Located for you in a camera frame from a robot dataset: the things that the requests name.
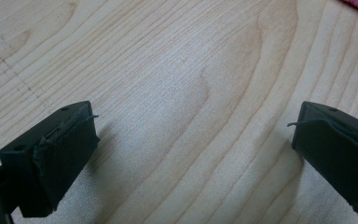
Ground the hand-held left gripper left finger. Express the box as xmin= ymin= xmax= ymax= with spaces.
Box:
xmin=0 ymin=100 xmax=101 ymax=218

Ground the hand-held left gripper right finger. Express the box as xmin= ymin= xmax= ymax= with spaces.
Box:
xmin=287 ymin=100 xmax=358 ymax=218

